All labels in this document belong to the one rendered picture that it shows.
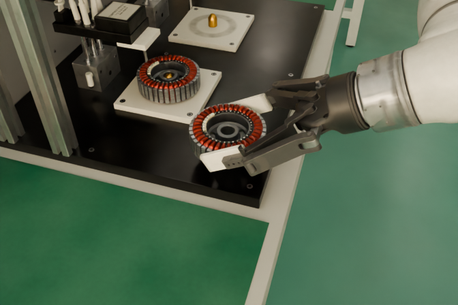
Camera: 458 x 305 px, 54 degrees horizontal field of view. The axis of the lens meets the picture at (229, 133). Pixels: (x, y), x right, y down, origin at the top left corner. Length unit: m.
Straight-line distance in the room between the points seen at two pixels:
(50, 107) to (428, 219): 1.37
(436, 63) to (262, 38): 0.55
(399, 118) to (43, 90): 0.46
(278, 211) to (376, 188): 1.13
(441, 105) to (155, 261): 0.39
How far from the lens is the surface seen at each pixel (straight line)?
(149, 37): 0.79
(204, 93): 0.81
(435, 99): 0.52
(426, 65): 0.52
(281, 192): 0.69
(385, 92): 0.53
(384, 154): 1.92
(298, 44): 0.99
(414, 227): 1.70
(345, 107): 0.55
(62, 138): 0.73
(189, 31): 1.00
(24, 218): 0.71
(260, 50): 0.96
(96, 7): 0.82
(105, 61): 0.86
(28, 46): 0.64
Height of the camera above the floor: 1.27
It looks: 42 degrees down
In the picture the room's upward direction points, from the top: straight up
